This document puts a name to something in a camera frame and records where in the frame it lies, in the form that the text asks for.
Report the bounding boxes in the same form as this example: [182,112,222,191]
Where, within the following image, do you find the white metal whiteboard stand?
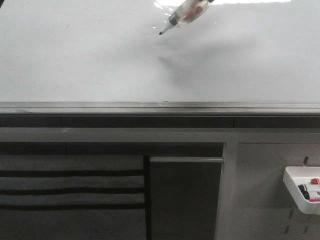
[0,127,320,240]

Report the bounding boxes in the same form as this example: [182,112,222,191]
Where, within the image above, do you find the white dry-erase marker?
[159,0,214,36]

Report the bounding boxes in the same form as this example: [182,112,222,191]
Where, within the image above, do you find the white plastic marker tray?
[283,166,320,215]

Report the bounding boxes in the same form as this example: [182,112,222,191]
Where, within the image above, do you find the grey fabric pocket organizer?
[0,155,151,240]

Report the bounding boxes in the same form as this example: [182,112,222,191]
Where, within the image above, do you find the large white whiteboard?
[0,0,320,116]

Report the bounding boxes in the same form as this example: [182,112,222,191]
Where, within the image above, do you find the pink-capped marker in tray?
[302,191,320,203]

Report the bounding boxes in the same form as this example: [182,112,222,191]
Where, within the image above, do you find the red-capped marker in tray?
[310,178,320,185]

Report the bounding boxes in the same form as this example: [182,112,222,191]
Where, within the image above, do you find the black-capped marker in tray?
[297,184,320,193]

